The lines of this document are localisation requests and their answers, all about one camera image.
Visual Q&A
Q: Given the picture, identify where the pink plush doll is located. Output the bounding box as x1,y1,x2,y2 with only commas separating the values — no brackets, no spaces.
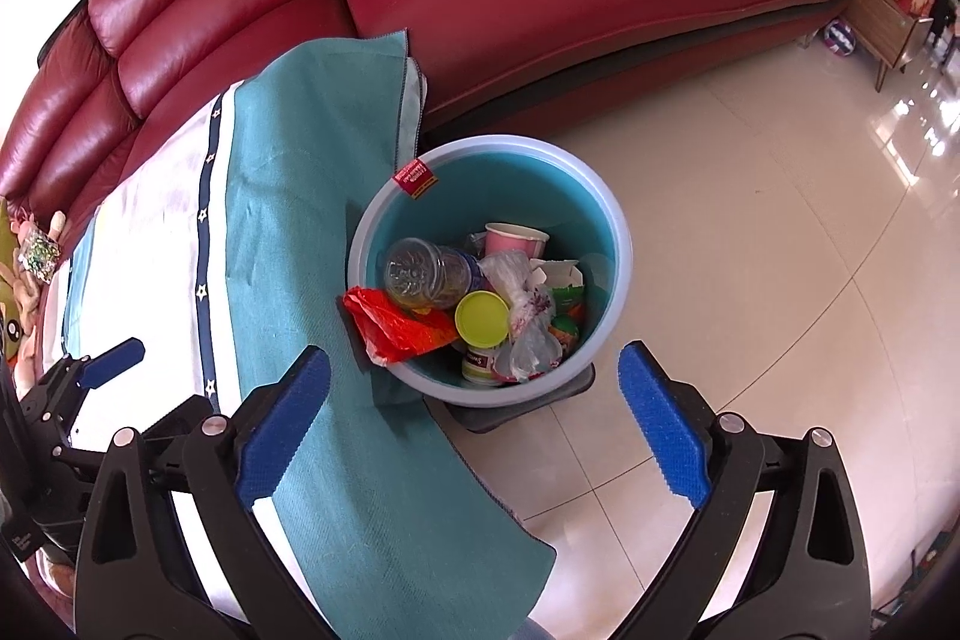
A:
15,340,47,386

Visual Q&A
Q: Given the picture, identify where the white printed plastic bag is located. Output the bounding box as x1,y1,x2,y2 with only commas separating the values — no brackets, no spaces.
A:
476,250,563,382

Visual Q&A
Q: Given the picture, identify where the white jar with green lid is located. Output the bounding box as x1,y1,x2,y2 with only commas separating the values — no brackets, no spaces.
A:
454,291,515,386

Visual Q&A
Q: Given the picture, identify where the sequin pouch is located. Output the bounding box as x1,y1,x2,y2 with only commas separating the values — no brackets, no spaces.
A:
19,235,61,281

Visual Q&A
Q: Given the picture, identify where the green dinosaur plush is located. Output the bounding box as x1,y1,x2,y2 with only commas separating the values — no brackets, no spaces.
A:
0,280,31,363

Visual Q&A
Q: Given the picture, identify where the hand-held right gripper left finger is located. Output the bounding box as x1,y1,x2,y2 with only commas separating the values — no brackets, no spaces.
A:
73,344,335,640

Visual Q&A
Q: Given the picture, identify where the teal plastic bucket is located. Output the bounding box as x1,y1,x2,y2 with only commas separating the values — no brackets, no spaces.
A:
346,136,632,407

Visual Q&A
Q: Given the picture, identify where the teal and white striped tablecloth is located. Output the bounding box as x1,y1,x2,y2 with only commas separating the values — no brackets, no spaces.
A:
60,31,560,640

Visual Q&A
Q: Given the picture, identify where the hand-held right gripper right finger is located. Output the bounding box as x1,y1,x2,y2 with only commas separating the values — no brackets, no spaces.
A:
615,340,875,640

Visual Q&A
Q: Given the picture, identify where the orange snack packet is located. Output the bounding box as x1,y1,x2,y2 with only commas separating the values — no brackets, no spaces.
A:
343,286,460,365

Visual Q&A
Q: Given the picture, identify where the dark grey floor mat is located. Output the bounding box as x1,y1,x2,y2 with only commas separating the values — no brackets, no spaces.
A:
439,361,597,435

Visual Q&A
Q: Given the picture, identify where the beige plush doll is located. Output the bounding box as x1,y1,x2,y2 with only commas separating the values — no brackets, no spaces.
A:
11,209,72,311

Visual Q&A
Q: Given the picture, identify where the pink paper cup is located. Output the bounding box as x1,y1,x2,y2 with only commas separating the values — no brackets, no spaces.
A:
484,222,552,262

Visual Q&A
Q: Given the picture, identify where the green cardboard box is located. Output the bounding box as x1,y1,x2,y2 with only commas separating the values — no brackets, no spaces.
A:
529,259,590,322

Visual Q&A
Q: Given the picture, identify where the clear plastic bottle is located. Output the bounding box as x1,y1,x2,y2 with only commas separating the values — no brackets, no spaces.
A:
384,237,492,311

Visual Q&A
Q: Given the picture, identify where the purple and white ball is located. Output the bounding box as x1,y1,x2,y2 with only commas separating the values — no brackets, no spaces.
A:
821,19,857,58

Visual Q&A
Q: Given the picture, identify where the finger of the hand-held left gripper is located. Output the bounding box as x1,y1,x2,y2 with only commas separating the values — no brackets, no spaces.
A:
139,395,226,461
19,336,145,431

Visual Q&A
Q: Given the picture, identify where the wooden cabinet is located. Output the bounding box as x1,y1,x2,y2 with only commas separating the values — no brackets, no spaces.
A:
840,0,938,94

